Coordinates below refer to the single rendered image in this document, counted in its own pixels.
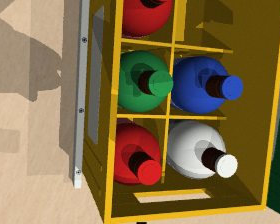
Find yellow crate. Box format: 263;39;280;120
82;0;280;224

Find red bottle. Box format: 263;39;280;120
113;117;162;186
121;0;173;40

